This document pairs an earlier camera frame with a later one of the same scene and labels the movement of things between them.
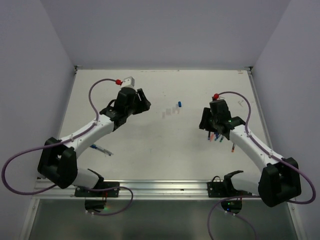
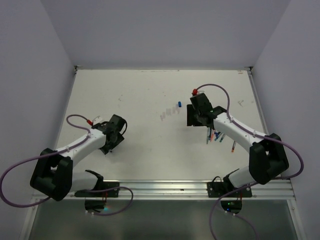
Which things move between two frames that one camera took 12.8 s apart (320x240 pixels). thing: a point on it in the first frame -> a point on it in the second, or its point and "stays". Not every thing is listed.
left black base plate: x=80 y=192 stays
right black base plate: x=224 y=189 stays
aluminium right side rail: x=259 y=107 stays
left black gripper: x=143 y=104 -> x=106 y=148
